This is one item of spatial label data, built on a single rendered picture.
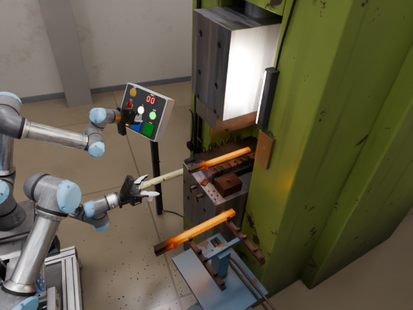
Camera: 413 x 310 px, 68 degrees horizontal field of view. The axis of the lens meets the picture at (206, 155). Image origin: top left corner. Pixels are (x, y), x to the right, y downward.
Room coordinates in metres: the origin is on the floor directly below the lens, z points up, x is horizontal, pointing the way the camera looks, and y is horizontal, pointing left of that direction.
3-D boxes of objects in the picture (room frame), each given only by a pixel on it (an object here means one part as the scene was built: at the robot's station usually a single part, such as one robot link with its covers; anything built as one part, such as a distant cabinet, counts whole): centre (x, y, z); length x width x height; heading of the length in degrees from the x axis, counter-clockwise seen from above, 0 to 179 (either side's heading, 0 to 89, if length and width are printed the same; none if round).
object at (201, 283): (0.77, -0.09, 0.71); 0.40 x 0.30 x 0.02; 36
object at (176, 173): (1.53, 0.28, 0.62); 0.44 x 0.05 x 0.05; 123
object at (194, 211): (1.36, -0.20, 0.69); 0.56 x 0.38 x 0.45; 123
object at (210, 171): (1.40, -0.16, 0.96); 0.42 x 0.20 x 0.09; 123
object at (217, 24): (1.37, -0.18, 1.56); 0.42 x 0.39 x 0.40; 123
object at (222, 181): (1.17, -0.13, 0.95); 0.12 x 0.09 x 0.07; 123
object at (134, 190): (1.03, 0.38, 0.97); 0.12 x 0.08 x 0.09; 122
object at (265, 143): (1.09, -0.26, 1.27); 0.09 x 0.02 x 0.17; 33
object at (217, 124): (1.40, -0.16, 1.32); 0.42 x 0.20 x 0.10; 123
